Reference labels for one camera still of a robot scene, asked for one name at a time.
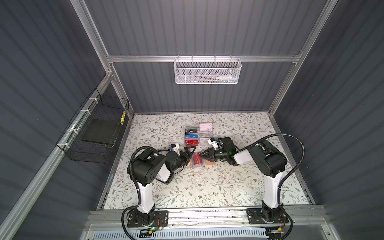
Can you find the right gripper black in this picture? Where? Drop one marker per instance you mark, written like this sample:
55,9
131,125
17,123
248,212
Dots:
211,155

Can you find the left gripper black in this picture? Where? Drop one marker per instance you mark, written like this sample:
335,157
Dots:
186,157

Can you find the clear acrylic card display stand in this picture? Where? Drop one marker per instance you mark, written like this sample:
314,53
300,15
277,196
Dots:
201,135

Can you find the pink leather card wallet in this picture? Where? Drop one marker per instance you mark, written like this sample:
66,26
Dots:
208,163

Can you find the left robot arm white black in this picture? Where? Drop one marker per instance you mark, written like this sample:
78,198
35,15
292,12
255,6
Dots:
148,164

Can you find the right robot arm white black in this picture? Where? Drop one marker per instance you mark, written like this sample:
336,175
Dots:
269,160

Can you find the white VIP diamond card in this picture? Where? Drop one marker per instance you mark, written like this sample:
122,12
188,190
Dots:
204,141

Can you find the blue VIP card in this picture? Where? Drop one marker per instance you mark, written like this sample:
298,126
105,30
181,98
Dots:
191,136

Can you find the black VIP card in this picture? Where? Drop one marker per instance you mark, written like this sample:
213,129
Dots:
189,131

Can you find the pink VIP card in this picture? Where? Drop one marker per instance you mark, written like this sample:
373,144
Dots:
206,127

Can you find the yellow tag on basket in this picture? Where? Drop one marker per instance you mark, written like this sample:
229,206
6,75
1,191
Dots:
123,117

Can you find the pens in white basket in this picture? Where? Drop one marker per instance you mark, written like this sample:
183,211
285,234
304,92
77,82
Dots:
223,78

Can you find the black pad in basket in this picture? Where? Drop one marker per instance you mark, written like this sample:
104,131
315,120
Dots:
100,132

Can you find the white vented panel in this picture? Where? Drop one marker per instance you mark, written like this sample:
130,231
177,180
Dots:
242,233

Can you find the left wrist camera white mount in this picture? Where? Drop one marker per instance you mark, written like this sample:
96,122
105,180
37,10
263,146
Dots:
175,148

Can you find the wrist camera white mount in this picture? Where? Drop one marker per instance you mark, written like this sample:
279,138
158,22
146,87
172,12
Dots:
175,148
213,142

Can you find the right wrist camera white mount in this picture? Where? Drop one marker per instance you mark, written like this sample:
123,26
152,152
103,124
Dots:
213,142

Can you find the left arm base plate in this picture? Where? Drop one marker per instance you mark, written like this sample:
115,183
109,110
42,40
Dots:
136,219

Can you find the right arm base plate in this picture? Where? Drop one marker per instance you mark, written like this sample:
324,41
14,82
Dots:
266,216

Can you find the white wire mesh basket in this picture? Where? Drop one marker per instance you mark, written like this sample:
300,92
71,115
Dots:
185,70

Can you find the black wire basket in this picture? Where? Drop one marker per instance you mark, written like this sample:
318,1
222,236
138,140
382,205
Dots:
101,107

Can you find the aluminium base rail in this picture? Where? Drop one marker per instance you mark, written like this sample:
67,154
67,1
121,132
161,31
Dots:
211,217

